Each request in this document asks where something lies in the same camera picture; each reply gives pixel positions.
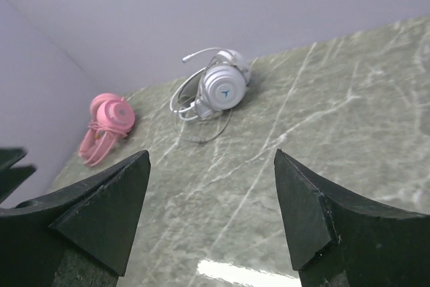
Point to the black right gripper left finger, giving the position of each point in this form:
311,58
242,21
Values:
80,235

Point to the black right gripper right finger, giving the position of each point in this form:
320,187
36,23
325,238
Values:
337,237

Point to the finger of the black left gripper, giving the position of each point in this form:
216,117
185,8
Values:
9,156
12,178

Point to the pink headphones with cable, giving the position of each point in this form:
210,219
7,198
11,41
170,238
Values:
112,118

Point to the white headphones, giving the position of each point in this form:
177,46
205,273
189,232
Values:
216,88

